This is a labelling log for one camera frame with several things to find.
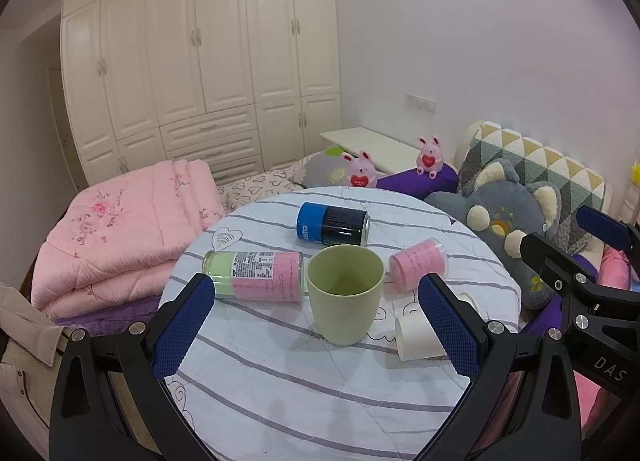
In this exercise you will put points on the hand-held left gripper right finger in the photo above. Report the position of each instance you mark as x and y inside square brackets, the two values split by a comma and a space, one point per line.
[450, 333]

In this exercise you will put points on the pink floral quilt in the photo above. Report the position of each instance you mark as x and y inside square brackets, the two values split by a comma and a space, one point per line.
[125, 241]

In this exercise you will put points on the white cup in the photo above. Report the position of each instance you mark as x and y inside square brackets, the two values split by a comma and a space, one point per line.
[415, 338]

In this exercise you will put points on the purple blanket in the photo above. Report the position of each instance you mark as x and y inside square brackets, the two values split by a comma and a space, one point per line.
[107, 313]

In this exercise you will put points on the pink pillow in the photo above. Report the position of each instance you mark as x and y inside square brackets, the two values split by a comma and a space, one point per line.
[614, 268]

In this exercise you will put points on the heart print bed sheet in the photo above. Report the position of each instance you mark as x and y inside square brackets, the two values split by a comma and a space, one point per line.
[260, 186]

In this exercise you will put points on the blue and black can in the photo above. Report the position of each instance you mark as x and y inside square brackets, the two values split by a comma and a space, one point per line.
[332, 225]

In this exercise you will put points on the purple pillow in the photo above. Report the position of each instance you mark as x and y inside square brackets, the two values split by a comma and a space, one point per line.
[417, 183]

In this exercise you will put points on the cream wardrobe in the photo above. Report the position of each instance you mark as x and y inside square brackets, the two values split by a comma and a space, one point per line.
[200, 56]

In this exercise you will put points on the beige jacket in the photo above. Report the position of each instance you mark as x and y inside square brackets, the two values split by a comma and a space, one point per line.
[27, 351]

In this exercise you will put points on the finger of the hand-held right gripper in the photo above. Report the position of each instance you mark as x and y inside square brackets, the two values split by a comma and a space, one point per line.
[552, 256]
[602, 227]

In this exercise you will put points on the white nightstand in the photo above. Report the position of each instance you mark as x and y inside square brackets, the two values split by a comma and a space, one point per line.
[372, 143]

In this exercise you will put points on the pink clear container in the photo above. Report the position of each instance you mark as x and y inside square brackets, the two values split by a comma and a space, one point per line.
[417, 267]

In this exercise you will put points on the green and pink clear bottle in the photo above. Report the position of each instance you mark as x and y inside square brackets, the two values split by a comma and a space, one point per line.
[255, 275]

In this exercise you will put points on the grey plush toy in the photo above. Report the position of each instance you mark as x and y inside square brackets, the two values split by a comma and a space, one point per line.
[500, 211]

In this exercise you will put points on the grey flower pillow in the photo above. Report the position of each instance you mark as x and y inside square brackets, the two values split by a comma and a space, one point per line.
[322, 168]

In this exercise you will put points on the pink bunny toy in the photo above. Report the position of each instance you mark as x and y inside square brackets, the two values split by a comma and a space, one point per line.
[361, 172]
[430, 157]

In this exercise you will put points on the light green cup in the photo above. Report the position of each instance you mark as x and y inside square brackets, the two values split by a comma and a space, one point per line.
[344, 293]

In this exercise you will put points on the triangle patterned quilted headboard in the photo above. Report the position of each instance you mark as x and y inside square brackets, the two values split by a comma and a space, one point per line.
[545, 161]

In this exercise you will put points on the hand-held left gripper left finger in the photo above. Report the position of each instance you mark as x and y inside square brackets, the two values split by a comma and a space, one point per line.
[182, 328]

